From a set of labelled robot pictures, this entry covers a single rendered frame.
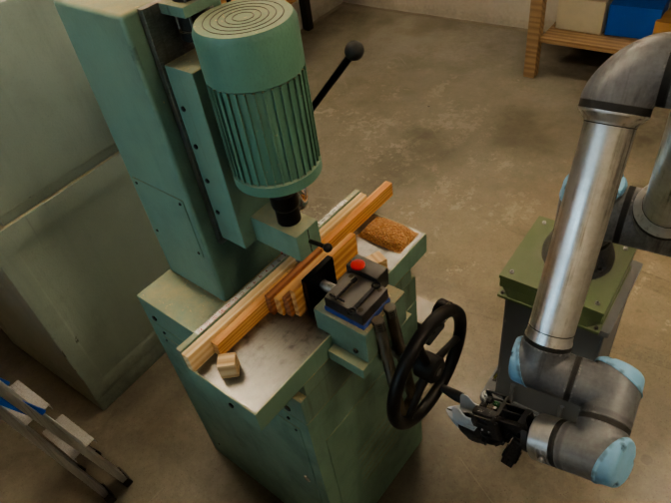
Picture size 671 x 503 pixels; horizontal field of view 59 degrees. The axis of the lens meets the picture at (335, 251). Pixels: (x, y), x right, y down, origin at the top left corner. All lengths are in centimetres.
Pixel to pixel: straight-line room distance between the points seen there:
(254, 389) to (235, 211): 37
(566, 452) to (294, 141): 74
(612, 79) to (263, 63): 56
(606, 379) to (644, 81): 52
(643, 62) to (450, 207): 195
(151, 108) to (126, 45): 12
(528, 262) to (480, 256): 94
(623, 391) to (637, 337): 130
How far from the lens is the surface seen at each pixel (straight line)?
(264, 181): 110
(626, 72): 108
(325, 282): 126
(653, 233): 156
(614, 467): 117
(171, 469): 225
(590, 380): 120
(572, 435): 119
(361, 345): 119
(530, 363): 120
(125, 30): 113
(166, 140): 122
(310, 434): 139
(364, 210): 147
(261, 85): 99
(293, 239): 122
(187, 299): 155
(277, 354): 123
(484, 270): 262
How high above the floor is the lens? 186
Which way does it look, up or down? 43 degrees down
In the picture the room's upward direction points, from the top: 9 degrees counter-clockwise
